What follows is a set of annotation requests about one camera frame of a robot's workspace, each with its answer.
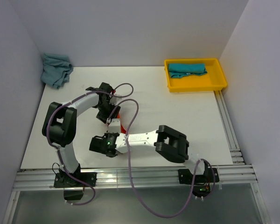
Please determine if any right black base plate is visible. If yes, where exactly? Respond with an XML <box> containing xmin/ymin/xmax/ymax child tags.
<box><xmin>178</xmin><ymin>168</ymin><xmax>220</xmax><ymax>185</ymax></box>

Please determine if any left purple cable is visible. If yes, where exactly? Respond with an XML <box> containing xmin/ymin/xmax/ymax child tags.
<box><xmin>46</xmin><ymin>83</ymin><xmax>134</xmax><ymax>206</ymax></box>

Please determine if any aluminium right side rail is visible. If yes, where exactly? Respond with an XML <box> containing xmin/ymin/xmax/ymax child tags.
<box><xmin>214</xmin><ymin>91</ymin><xmax>245</xmax><ymax>165</ymax></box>

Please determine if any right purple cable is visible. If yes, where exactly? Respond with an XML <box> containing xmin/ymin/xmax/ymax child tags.
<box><xmin>106</xmin><ymin>99</ymin><xmax>216</xmax><ymax>218</ymax></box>

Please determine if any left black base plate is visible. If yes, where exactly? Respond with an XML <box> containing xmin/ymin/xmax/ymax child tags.
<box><xmin>53</xmin><ymin>172</ymin><xmax>97</xmax><ymax>188</ymax></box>

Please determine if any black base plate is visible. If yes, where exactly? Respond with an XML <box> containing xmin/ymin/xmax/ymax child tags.
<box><xmin>178</xmin><ymin>168</ymin><xmax>220</xmax><ymax>185</ymax></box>
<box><xmin>53</xmin><ymin>172</ymin><xmax>97</xmax><ymax>188</ymax></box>

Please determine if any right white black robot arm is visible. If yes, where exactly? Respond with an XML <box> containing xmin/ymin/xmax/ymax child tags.
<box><xmin>89</xmin><ymin>125</ymin><xmax>209</xmax><ymax>182</ymax></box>

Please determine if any orange t shirt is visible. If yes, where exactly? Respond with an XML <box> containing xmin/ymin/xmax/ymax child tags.
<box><xmin>117</xmin><ymin>114</ymin><xmax>126</xmax><ymax>134</ymax></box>

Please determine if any teal rolled t shirt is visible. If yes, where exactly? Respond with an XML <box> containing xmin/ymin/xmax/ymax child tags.
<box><xmin>168</xmin><ymin>63</ymin><xmax>208</xmax><ymax>78</ymax></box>

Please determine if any grey-blue crumpled t shirt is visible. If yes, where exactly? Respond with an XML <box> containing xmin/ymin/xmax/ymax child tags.
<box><xmin>41</xmin><ymin>53</ymin><xmax>74</xmax><ymax>89</ymax></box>

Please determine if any purple cable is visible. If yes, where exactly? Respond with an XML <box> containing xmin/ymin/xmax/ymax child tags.
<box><xmin>106</xmin><ymin>99</ymin><xmax>216</xmax><ymax>218</ymax></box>
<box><xmin>46</xmin><ymin>83</ymin><xmax>134</xmax><ymax>206</ymax></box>

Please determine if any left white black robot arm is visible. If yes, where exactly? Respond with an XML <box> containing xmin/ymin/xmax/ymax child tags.
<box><xmin>42</xmin><ymin>83</ymin><xmax>120</xmax><ymax>187</ymax></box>

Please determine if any yellow plastic tray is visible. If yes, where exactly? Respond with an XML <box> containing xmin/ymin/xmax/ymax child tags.
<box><xmin>164</xmin><ymin>58</ymin><xmax>228</xmax><ymax>92</ymax></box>

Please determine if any aluminium front rail frame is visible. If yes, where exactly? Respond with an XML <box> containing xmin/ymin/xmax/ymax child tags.
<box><xmin>3</xmin><ymin>164</ymin><xmax>271</xmax><ymax>224</ymax></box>

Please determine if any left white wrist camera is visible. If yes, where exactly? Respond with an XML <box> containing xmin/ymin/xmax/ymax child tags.
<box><xmin>109</xmin><ymin>94</ymin><xmax>122</xmax><ymax>105</ymax></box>

